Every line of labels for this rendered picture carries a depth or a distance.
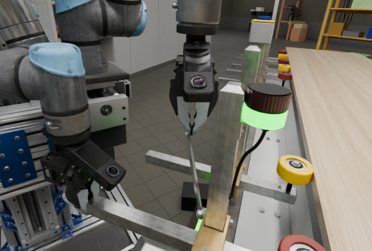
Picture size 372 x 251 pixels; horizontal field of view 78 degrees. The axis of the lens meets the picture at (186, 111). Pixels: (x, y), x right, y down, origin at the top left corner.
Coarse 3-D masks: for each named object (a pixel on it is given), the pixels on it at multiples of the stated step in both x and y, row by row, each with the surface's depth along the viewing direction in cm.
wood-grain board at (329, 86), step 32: (288, 64) 181; (320, 64) 176; (352, 64) 182; (320, 96) 106; (352, 96) 108; (320, 128) 76; (352, 128) 77; (320, 160) 59; (352, 160) 60; (320, 192) 48; (352, 192) 49; (320, 224) 44; (352, 224) 41
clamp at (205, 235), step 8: (200, 224) 43; (224, 224) 43; (200, 232) 42; (208, 232) 42; (216, 232) 42; (224, 232) 42; (200, 240) 40; (208, 240) 40; (216, 240) 40; (224, 240) 41; (192, 248) 39; (200, 248) 39; (208, 248) 39; (216, 248) 39
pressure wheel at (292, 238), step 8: (288, 240) 37; (296, 240) 37; (304, 240) 37; (312, 240) 37; (280, 248) 36; (288, 248) 36; (296, 248) 36; (304, 248) 36; (312, 248) 36; (320, 248) 36
